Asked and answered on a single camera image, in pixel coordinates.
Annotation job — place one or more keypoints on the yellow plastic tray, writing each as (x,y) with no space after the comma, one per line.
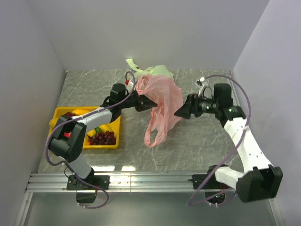
(112,129)

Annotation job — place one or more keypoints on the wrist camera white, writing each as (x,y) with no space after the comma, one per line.
(130,84)
(201,84)

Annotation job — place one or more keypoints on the red apple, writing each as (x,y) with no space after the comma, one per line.
(69,114)

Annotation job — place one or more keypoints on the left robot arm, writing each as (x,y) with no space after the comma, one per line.
(67,138)

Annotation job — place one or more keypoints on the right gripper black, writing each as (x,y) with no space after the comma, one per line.
(191,106)

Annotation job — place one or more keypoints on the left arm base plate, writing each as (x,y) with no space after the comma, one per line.
(101,181)

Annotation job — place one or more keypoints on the yellow lemon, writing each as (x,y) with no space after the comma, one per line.
(53,122)

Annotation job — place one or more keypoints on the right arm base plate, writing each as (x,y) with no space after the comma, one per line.
(211,184)

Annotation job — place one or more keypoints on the right side aluminium rail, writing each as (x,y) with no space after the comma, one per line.
(235,84)

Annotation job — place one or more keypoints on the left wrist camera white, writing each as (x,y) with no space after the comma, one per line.
(130,84)

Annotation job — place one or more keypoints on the green plastic bag with fruits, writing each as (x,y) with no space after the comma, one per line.
(154,71)

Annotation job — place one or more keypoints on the aluminium mounting rail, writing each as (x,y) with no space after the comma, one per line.
(128,182)

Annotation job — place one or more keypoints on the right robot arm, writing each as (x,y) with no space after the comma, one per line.
(260,179)

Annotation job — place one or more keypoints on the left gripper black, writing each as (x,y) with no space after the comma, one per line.
(143,102)

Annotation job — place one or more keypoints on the yellow mango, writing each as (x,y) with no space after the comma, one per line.
(78,112)

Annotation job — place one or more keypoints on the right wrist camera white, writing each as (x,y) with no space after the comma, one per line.
(201,84)

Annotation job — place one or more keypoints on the purple grape bunch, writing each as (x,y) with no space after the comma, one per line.
(106,138)

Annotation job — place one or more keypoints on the pink plastic bag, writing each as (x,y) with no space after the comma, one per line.
(168,96)

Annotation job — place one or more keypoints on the yellow banana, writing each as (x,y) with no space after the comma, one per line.
(102,128)

